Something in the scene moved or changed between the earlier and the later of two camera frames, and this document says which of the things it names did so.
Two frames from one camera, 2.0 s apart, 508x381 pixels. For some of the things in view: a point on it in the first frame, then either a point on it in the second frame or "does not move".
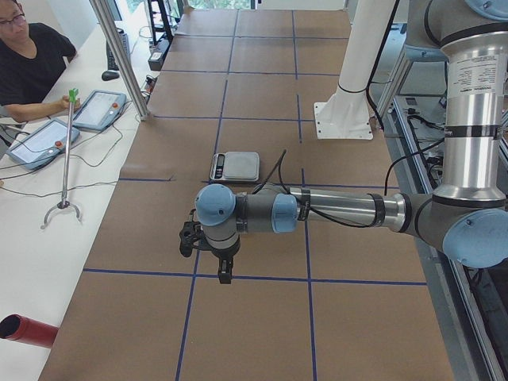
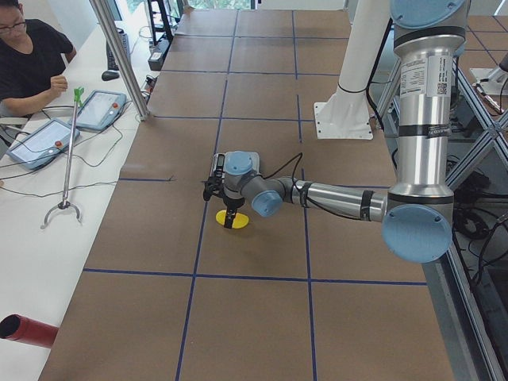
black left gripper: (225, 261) → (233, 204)
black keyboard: (112, 63) does not move
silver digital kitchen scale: (235, 167) does not move
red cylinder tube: (19, 328) does not move
